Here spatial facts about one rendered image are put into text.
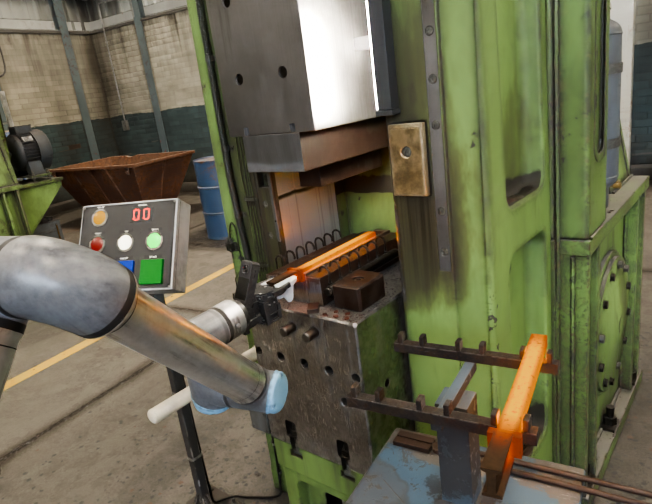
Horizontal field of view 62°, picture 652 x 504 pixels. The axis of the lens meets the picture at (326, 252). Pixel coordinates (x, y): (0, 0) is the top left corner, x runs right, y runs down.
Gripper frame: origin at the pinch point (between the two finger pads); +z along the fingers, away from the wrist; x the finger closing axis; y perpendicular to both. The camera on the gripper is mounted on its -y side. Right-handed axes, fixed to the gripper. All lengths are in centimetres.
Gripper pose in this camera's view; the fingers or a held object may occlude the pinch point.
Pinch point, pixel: (290, 276)
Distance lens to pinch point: 141.5
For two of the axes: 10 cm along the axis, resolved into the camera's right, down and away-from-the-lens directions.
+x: 7.7, 0.9, -6.3
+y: 1.6, 9.3, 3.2
